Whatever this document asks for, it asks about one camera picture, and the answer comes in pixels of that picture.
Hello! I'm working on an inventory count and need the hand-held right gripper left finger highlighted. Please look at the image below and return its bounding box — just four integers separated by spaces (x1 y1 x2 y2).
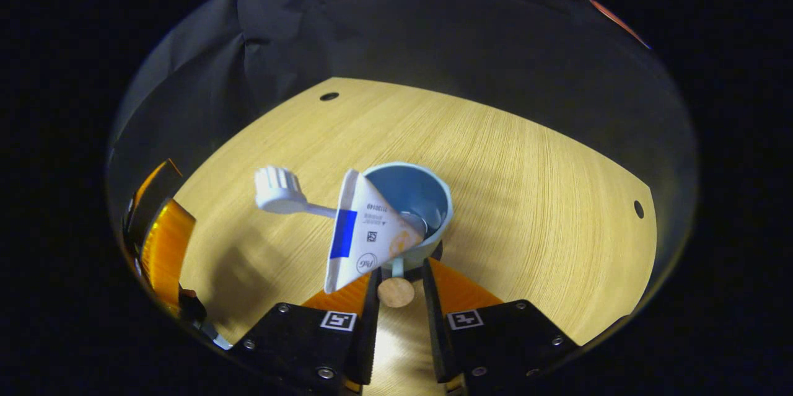
228 267 383 396

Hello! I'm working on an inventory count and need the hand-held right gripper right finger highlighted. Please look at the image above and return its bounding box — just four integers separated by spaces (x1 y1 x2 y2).
423 257 581 396

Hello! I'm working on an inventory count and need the white toothpaste tube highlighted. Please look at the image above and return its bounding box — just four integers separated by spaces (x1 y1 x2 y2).
324 169 427 294

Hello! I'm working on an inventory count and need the white toothbrush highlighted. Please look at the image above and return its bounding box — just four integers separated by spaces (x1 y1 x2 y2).
255 165 338 219

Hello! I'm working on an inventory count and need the light blue cup wooden handle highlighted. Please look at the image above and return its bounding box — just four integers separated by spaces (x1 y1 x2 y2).
362 162 454 309

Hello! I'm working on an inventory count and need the light wooden desktop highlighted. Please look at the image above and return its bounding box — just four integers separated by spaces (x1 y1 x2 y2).
175 77 657 396

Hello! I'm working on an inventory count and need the black backdrop cloth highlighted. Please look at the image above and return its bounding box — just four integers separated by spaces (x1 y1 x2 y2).
108 0 698 242

